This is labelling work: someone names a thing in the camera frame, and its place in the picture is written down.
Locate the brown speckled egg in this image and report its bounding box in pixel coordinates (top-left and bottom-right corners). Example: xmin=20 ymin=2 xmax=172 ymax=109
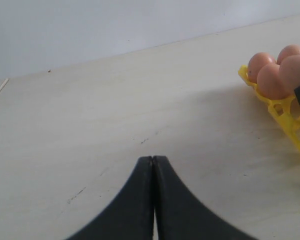
xmin=278 ymin=55 xmax=300 ymax=95

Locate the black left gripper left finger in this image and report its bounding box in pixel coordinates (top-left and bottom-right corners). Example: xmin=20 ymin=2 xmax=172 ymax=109
xmin=69 ymin=156 xmax=154 ymax=240

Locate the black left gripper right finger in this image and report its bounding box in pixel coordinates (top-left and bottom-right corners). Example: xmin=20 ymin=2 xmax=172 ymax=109
xmin=152 ymin=156 xmax=253 ymax=240

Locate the yellow plastic egg tray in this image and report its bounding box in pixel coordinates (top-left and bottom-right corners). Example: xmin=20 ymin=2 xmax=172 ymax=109
xmin=238 ymin=65 xmax=300 ymax=153

